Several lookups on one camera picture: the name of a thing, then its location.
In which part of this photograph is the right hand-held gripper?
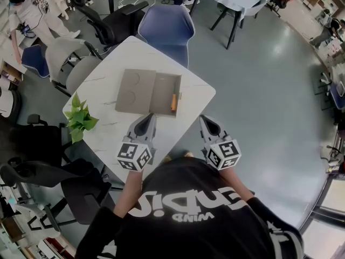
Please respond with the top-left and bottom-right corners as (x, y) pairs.
(199, 115), (242, 172)

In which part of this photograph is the white plastic chair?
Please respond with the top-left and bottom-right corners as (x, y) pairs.
(15, 203), (63, 247)

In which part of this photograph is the person's black printed T-shirt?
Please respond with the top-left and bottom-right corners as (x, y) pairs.
(76, 156), (305, 259)

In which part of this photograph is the person's left forearm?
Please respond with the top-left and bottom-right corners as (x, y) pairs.
(113, 169), (144, 219)

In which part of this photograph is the person's right forearm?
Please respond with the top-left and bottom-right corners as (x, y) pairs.
(219, 168), (253, 202)

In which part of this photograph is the grey shell chair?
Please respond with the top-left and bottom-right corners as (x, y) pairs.
(45, 37), (105, 97)

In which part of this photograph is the blue shell chair white trim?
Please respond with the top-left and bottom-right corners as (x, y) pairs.
(137, 4), (196, 69)

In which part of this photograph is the grey cardboard box lid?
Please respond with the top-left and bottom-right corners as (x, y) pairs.
(115, 68), (157, 114)

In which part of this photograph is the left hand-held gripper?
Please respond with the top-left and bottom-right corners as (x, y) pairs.
(116, 114), (157, 173)

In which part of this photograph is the green leafy plant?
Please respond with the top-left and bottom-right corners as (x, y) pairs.
(64, 92), (100, 145)

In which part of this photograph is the black office chair wide seat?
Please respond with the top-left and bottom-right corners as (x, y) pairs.
(0, 157), (113, 227)

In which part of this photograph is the black office chair with headrest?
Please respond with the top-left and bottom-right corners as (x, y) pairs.
(66, 0), (150, 52)

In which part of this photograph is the blue chair with black legs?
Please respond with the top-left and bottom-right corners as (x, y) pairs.
(314, 71), (345, 111)

